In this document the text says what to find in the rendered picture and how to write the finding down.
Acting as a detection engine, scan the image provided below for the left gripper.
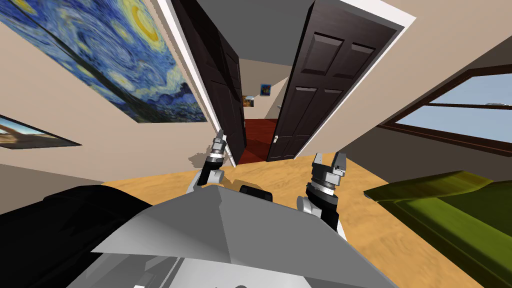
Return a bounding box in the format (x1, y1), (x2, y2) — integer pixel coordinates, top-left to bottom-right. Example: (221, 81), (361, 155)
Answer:
(211, 129), (228, 155)

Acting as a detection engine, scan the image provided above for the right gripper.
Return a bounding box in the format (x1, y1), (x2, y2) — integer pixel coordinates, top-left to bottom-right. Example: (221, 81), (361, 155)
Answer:
(310, 151), (348, 191)

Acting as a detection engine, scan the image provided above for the dark brown panelled door leaf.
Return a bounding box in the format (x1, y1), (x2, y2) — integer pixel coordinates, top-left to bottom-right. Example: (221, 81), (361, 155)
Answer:
(266, 0), (406, 163)
(171, 0), (247, 166)

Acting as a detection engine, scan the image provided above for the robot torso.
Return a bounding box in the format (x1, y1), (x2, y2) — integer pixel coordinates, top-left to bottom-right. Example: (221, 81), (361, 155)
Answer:
(65, 184), (401, 288)

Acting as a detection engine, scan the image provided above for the brown framed window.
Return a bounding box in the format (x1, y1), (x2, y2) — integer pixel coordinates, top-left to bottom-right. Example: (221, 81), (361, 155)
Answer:
(377, 63), (512, 158)

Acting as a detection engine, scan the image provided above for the blue swirling night sky painting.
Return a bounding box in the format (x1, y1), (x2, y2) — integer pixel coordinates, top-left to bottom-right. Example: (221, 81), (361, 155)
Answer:
(0, 0), (209, 124)

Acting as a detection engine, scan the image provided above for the green sofa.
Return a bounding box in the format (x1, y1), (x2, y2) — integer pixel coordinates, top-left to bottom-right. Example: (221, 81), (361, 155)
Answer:
(362, 170), (512, 288)

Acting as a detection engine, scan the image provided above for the brown landscape framed picture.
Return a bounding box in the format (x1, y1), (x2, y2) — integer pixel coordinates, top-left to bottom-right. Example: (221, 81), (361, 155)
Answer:
(0, 114), (83, 151)

